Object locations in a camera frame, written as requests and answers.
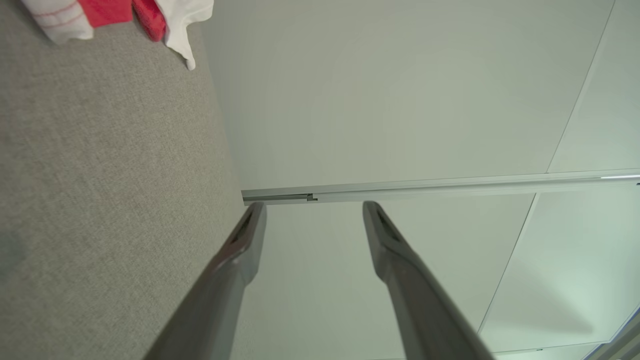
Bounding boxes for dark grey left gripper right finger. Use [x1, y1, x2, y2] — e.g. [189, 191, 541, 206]
[362, 201, 496, 360]

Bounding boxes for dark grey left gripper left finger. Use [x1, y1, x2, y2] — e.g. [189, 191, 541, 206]
[142, 201, 267, 360]

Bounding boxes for red shorts with white stripe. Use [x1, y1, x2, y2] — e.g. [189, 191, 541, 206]
[131, 0, 215, 71]

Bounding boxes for red jersey with number 23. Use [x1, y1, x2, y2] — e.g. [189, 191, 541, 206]
[20, 0, 135, 46]

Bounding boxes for grey fabric sofa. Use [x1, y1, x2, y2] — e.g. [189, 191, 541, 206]
[0, 0, 247, 360]

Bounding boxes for grey metal wall post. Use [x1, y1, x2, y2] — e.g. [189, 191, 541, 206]
[241, 170, 640, 207]

